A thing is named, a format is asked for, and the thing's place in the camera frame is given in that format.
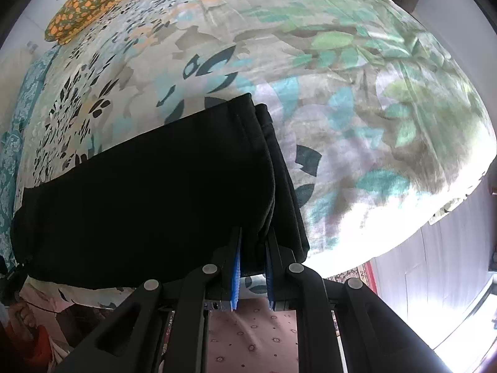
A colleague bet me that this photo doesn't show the orange floral pillow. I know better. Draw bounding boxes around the orange floral pillow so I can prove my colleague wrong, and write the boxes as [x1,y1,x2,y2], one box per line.
[44,0,156,44]

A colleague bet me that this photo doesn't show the orange fuzzy cloth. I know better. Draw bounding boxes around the orange fuzzy cloth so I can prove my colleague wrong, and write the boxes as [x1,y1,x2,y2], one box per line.
[8,319,55,373]

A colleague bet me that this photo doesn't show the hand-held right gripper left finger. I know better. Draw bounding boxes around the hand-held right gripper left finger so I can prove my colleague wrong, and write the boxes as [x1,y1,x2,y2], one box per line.
[50,227,243,373]

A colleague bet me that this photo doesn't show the person's pink dotted clothing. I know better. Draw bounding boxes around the person's pink dotted clothing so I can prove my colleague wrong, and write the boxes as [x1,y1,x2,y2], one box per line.
[210,306,299,373]

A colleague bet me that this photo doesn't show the black pants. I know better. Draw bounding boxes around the black pants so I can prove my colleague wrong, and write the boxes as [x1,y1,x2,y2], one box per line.
[11,92,310,290]

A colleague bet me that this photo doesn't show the person's left hand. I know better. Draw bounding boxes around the person's left hand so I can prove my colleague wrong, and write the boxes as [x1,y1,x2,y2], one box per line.
[10,301,41,329]

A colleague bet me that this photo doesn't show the patterned floor rug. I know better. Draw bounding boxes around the patterned floor rug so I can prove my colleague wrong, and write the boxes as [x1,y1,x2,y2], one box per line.
[326,262,383,292]

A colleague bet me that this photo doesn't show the floral bed sheet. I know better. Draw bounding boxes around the floral bed sheet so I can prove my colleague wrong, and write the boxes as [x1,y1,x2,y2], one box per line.
[16,0,497,309]

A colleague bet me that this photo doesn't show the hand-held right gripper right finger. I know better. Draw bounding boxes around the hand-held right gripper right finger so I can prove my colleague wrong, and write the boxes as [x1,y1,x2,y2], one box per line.
[265,227,455,373]

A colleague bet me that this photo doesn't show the large blue floral pillow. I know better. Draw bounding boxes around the large blue floral pillow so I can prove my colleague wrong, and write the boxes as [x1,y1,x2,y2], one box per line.
[0,47,59,265]

